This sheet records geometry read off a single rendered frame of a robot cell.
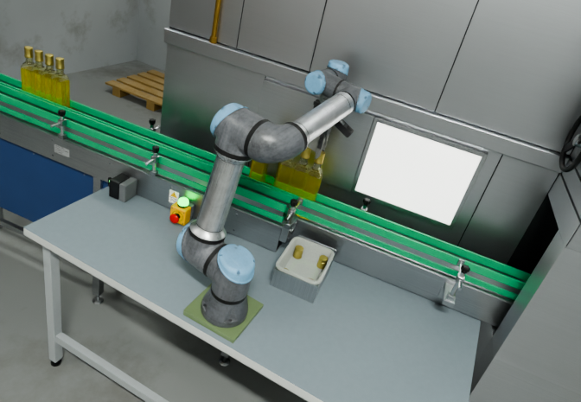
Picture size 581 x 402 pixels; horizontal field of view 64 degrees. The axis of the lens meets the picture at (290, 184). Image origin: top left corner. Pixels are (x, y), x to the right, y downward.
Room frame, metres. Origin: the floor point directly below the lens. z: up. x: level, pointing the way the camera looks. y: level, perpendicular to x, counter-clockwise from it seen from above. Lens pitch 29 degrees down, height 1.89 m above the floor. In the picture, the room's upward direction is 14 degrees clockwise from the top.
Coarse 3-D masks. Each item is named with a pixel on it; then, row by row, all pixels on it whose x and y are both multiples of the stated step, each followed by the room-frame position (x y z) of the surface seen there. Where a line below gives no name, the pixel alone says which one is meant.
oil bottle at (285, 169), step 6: (282, 162) 1.62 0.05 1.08; (288, 162) 1.62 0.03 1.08; (294, 162) 1.63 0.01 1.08; (282, 168) 1.62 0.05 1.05; (288, 168) 1.62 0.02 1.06; (282, 174) 1.62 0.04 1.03; (288, 174) 1.61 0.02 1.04; (276, 180) 1.63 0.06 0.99; (282, 180) 1.62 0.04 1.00; (288, 180) 1.61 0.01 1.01; (276, 186) 1.62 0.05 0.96; (282, 186) 1.62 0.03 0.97; (288, 186) 1.62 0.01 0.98
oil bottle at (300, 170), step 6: (294, 168) 1.61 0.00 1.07; (300, 168) 1.61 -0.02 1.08; (306, 168) 1.61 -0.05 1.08; (294, 174) 1.61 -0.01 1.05; (300, 174) 1.60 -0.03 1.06; (306, 174) 1.60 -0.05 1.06; (294, 180) 1.61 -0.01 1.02; (300, 180) 1.60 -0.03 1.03; (294, 186) 1.60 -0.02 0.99; (300, 186) 1.60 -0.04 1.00; (294, 192) 1.60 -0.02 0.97; (300, 192) 1.60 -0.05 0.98
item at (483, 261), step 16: (0, 80) 2.03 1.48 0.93; (16, 80) 2.00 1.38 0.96; (96, 112) 1.90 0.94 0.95; (128, 128) 1.85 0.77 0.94; (144, 128) 1.84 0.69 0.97; (176, 144) 1.80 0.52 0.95; (208, 160) 1.76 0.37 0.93; (336, 208) 1.62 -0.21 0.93; (352, 208) 1.60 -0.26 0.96; (384, 224) 1.57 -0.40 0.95; (416, 240) 1.54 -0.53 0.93; (432, 240) 1.53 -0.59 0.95; (464, 256) 1.50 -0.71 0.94; (480, 256) 1.48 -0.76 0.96; (512, 272) 1.45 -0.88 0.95
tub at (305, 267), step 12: (300, 240) 1.48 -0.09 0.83; (288, 252) 1.40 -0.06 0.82; (312, 252) 1.47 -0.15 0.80; (324, 252) 1.46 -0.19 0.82; (276, 264) 1.30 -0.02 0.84; (288, 264) 1.40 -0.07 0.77; (300, 264) 1.42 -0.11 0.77; (312, 264) 1.44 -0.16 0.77; (300, 276) 1.27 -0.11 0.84; (312, 276) 1.37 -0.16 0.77
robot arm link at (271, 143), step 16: (336, 96) 1.39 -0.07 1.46; (352, 96) 1.42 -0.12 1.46; (368, 96) 1.44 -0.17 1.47; (320, 112) 1.28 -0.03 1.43; (336, 112) 1.33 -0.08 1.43; (272, 128) 1.14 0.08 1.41; (288, 128) 1.16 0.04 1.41; (304, 128) 1.20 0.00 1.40; (320, 128) 1.25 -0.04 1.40; (256, 144) 1.11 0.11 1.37; (272, 144) 1.11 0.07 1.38; (288, 144) 1.13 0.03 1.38; (304, 144) 1.17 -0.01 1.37; (256, 160) 1.12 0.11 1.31; (272, 160) 1.12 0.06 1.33
